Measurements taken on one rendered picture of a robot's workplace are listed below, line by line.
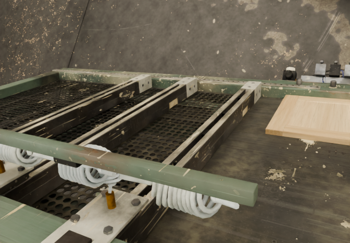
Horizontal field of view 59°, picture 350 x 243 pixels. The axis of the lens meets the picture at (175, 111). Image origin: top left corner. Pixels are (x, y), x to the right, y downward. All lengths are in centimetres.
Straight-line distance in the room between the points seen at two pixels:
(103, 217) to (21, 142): 19
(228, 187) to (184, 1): 269
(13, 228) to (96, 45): 282
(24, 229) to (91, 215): 12
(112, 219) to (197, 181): 24
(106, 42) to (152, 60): 61
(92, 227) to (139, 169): 19
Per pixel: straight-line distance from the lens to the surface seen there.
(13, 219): 67
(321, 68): 164
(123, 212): 59
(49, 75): 215
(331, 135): 111
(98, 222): 58
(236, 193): 36
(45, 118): 125
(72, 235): 57
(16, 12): 453
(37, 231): 62
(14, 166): 85
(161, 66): 281
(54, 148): 51
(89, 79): 202
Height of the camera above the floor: 232
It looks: 62 degrees down
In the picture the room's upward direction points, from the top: 67 degrees counter-clockwise
